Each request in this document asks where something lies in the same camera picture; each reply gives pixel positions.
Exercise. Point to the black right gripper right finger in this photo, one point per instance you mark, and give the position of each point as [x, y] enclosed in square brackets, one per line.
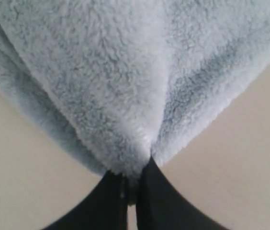
[161, 207]

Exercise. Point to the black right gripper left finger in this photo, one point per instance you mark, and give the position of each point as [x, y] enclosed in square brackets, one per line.
[105, 208]

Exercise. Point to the light blue fleece towel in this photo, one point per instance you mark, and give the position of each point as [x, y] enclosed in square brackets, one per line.
[117, 82]

